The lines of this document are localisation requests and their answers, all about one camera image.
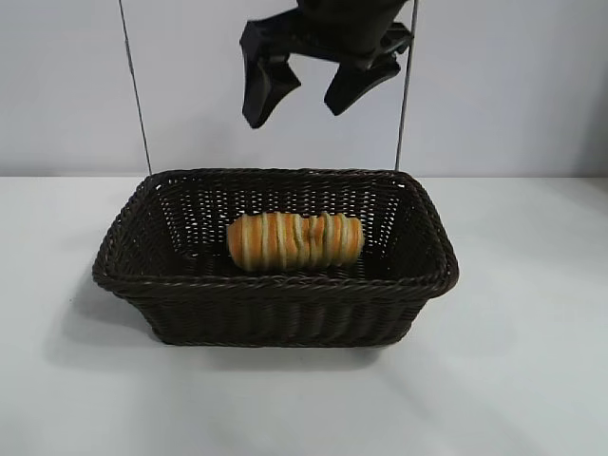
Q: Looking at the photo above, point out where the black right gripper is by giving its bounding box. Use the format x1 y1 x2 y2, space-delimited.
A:
239 0 412 129

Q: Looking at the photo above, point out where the long twisted striped bread loaf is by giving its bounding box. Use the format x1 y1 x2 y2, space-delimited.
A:
226 212 366 273

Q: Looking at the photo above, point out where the dark brown woven wicker basket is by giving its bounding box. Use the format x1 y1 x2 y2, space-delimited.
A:
89 166 461 348

